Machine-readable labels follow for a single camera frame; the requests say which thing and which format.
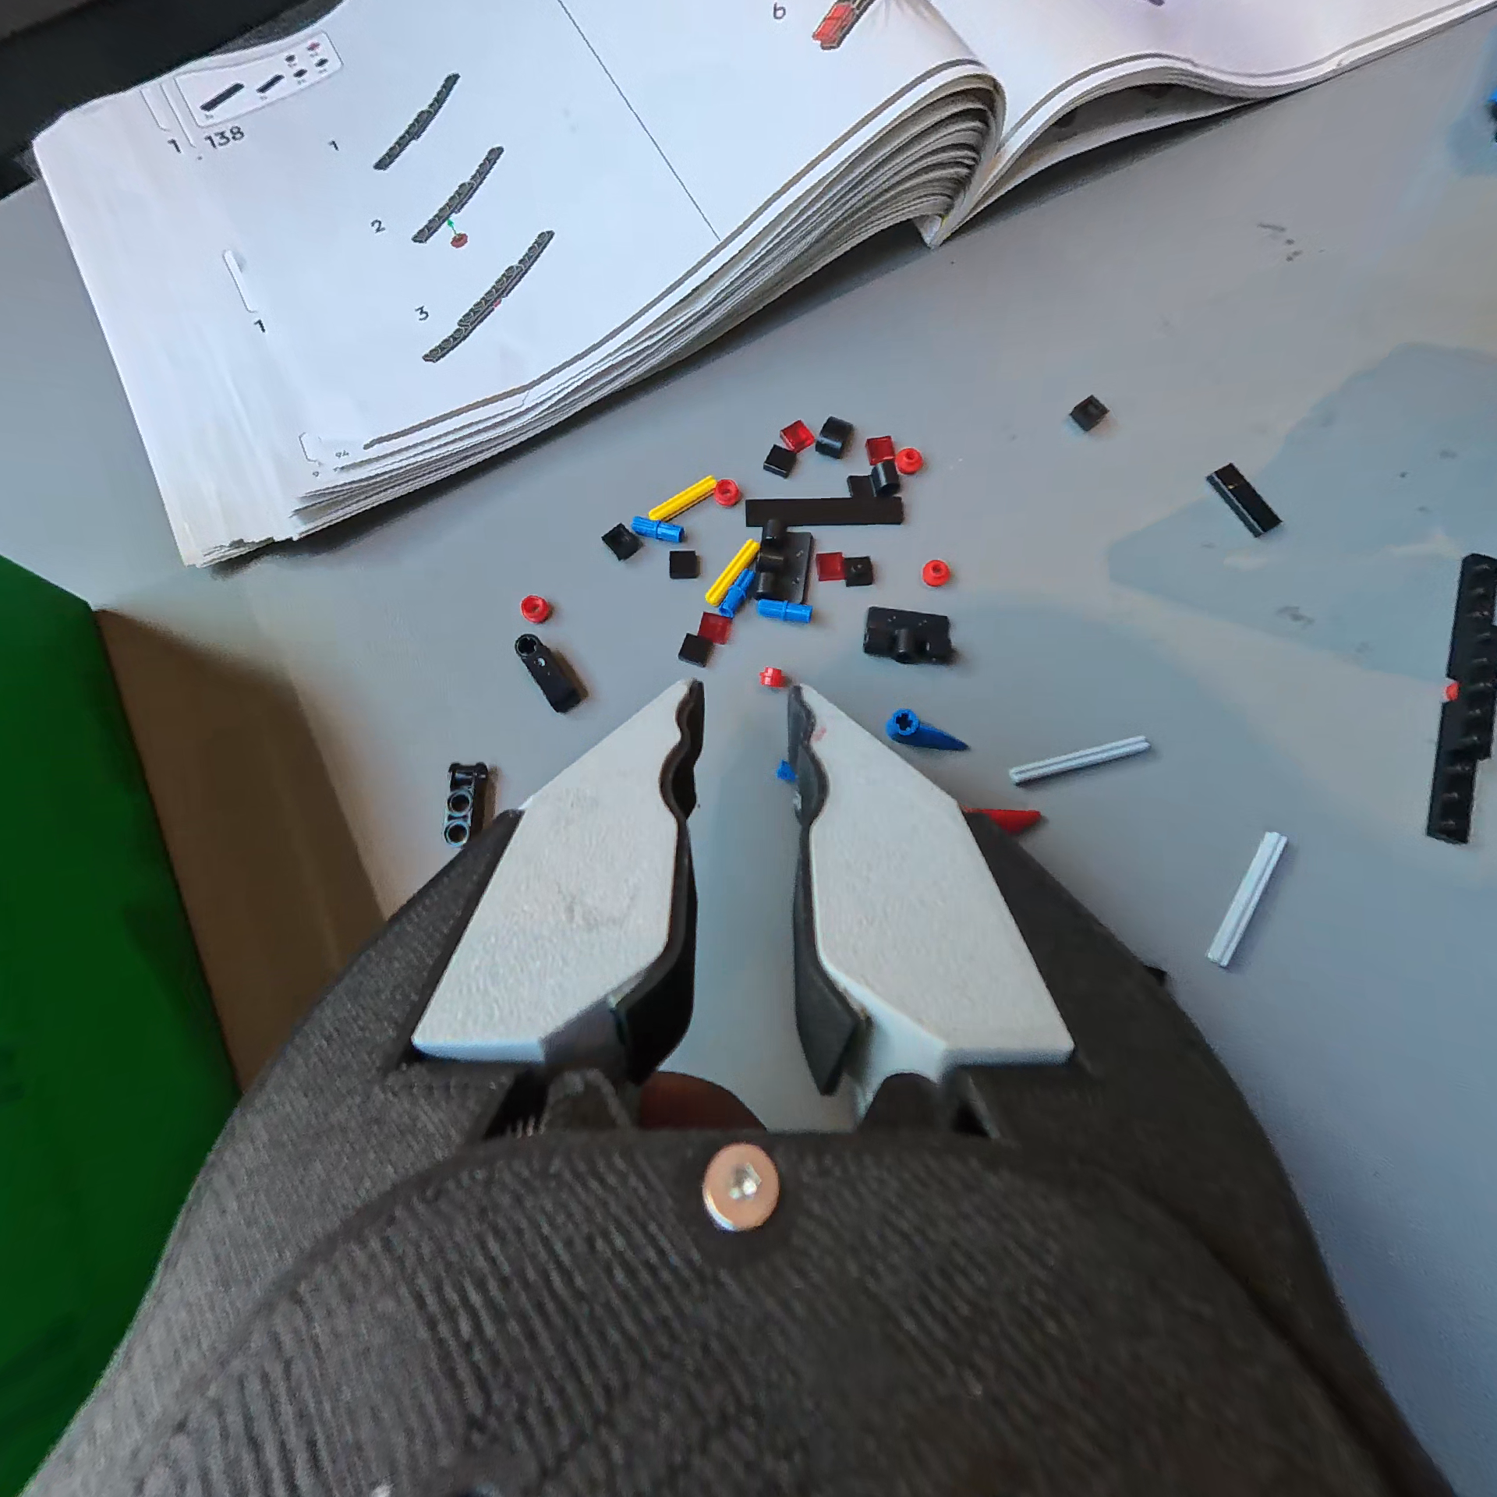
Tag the black rounded toy connector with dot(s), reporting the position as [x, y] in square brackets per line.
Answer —
[550, 675]

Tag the cluster of small toy bricks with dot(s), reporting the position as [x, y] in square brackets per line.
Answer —
[683, 497]

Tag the short black smooth toy tile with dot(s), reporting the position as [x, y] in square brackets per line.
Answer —
[1242, 500]

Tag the black double-hole toy connector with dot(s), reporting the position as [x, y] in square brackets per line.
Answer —
[463, 808]

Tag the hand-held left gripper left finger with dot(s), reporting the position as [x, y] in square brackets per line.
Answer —
[561, 926]

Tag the blue toy fang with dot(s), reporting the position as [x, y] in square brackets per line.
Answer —
[911, 726]

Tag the red toy fang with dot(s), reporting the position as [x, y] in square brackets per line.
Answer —
[1005, 819]

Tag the black toy bracket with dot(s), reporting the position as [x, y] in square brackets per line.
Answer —
[909, 637]

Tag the grey desk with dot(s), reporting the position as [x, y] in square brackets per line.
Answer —
[1170, 295]

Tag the small black square toy plate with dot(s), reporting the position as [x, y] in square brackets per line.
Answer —
[1088, 417]

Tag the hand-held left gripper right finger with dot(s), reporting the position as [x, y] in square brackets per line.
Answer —
[935, 935]

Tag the long black studded toy plate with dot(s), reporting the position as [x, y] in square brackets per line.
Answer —
[1461, 749]

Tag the open instruction booklet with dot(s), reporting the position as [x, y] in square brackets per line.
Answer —
[584, 295]

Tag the black toy hinge piece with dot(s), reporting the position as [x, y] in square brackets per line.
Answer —
[783, 570]

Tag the green plastic bin with divider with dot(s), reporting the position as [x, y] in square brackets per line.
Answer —
[81, 935]

